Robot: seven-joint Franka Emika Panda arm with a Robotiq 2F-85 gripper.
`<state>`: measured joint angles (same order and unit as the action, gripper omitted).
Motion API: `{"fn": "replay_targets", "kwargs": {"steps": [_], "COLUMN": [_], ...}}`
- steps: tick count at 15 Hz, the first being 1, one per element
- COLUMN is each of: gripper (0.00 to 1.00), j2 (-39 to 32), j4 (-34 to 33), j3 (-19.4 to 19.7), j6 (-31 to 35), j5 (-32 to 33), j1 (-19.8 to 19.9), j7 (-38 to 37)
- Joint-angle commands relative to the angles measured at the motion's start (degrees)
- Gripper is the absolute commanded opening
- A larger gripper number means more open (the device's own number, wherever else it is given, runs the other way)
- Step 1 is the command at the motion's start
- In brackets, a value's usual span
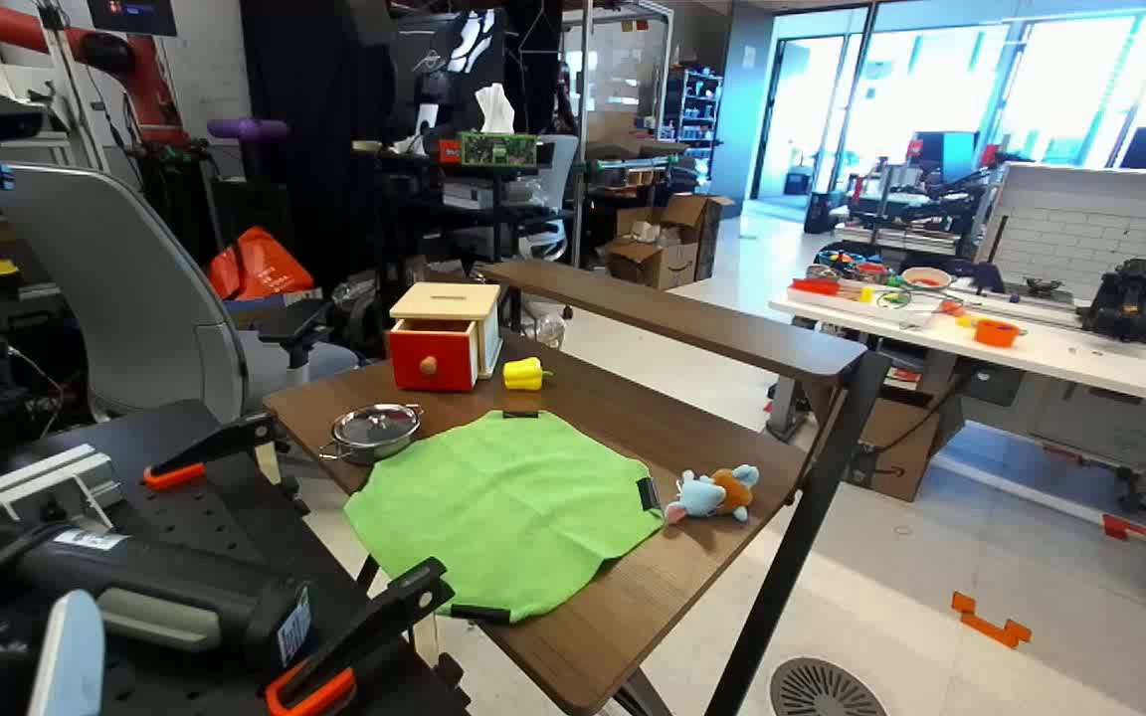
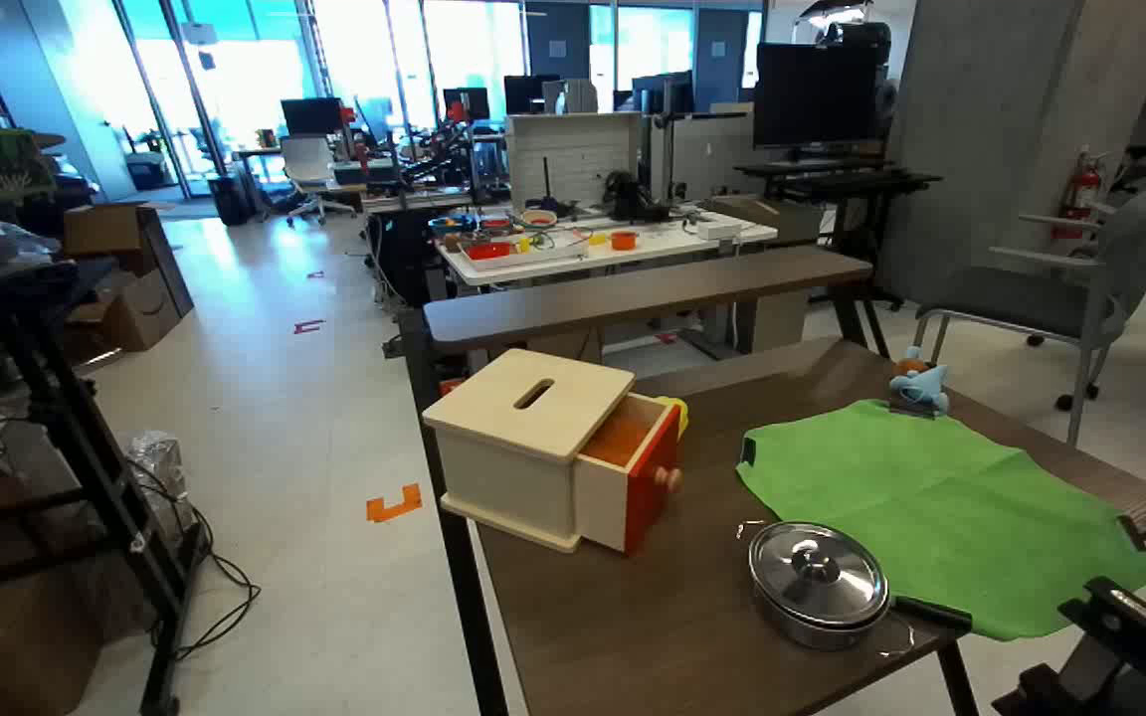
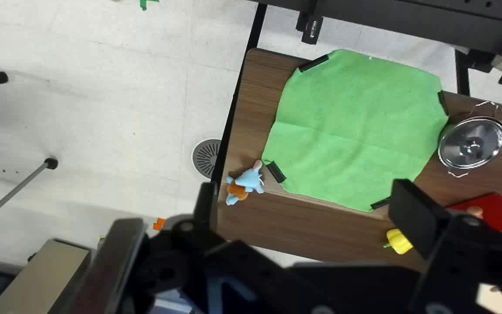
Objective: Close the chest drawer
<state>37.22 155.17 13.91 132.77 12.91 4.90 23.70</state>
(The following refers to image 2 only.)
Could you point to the small metal bowl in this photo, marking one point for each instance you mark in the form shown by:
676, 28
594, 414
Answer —
818, 582

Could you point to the black machine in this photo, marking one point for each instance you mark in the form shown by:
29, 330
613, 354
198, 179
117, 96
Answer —
630, 195

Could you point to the red fire extinguisher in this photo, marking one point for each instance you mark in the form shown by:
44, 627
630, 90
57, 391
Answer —
1074, 195

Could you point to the orange-fronted wooden drawer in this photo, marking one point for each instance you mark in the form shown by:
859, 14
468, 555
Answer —
634, 495

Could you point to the red tray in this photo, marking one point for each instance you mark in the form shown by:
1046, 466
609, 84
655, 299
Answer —
488, 247

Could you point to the green cloth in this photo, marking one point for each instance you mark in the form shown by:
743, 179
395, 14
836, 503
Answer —
943, 511

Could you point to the brown cardboard box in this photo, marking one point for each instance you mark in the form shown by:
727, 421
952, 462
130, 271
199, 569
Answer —
137, 309
106, 232

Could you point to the white work table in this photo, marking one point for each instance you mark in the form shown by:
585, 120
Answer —
655, 239

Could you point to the dark wooden bench table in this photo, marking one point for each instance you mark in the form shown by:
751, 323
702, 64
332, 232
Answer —
626, 296

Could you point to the large black monitor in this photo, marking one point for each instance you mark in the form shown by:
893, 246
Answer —
814, 96

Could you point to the grey armchair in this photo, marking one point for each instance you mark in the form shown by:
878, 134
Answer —
1064, 285

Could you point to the orange floor tape marker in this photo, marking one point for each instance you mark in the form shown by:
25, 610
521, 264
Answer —
395, 503

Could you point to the orange bin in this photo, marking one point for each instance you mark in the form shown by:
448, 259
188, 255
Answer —
621, 239

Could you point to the black cloth clip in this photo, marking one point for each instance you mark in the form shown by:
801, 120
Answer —
1133, 529
745, 450

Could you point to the black shelf rack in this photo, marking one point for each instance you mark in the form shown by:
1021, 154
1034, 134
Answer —
60, 439

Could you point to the blue orange plush toy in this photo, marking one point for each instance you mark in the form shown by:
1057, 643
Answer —
919, 389

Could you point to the white office chair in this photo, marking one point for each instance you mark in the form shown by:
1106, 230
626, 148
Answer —
310, 167

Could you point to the white partition panel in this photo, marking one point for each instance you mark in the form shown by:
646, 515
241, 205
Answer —
573, 157
710, 154

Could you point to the black desk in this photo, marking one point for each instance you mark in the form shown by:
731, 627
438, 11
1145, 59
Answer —
836, 178

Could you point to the small black monitor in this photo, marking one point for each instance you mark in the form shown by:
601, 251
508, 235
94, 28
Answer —
310, 118

